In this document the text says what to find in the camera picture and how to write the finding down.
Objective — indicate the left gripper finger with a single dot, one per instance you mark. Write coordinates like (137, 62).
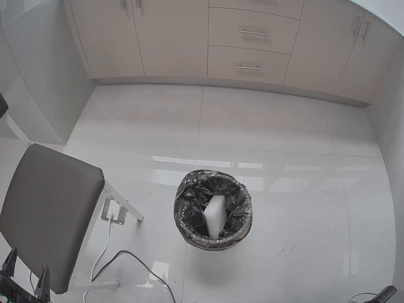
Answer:
(9, 264)
(43, 284)

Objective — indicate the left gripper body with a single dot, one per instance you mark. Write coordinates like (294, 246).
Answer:
(15, 292)

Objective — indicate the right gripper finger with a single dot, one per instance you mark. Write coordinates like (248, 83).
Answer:
(385, 295)

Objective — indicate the black plastic bag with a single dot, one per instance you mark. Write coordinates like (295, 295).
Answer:
(189, 200)

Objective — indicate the white foam block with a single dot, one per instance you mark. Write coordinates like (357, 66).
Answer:
(216, 216)

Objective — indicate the grey padded chair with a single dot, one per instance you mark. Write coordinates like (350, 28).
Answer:
(50, 213)

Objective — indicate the beige cabinet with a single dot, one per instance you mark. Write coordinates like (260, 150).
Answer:
(252, 14)

